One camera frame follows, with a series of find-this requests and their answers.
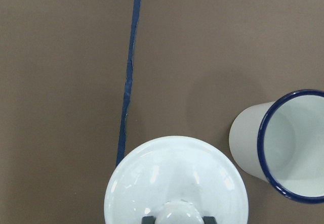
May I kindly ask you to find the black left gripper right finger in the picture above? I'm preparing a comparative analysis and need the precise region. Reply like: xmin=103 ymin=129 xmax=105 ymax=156
xmin=202 ymin=216 xmax=216 ymax=224

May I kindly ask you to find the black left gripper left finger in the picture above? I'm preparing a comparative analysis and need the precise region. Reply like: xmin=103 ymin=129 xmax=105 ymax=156
xmin=141 ymin=216 xmax=156 ymax=224

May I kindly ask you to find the white ceramic lid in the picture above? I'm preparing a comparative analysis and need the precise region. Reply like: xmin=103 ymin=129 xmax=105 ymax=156
xmin=104 ymin=136 xmax=249 ymax=223

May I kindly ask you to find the white enamel mug blue rim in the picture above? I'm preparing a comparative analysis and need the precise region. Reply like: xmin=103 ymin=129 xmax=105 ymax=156
xmin=228 ymin=89 xmax=323 ymax=204

